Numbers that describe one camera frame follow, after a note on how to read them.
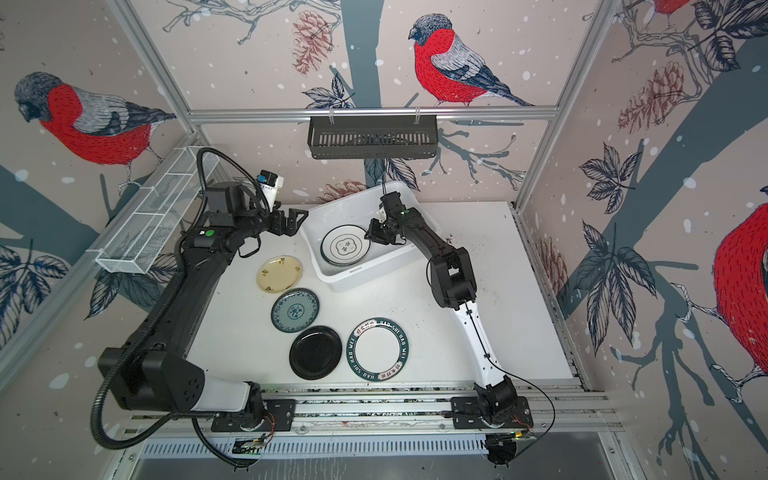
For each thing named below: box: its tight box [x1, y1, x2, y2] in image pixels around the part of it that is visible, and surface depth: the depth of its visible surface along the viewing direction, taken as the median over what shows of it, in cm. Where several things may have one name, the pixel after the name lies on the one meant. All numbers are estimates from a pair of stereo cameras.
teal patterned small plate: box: [271, 287, 320, 333], surface depth 94 cm
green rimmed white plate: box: [320, 246, 370, 267], surface depth 106 cm
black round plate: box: [289, 325, 342, 380], surface depth 85 cm
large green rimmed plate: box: [346, 317, 409, 382], surface depth 85 cm
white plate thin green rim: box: [320, 224, 371, 267], surface depth 109 cm
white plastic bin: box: [300, 181, 442, 292], surface depth 106 cm
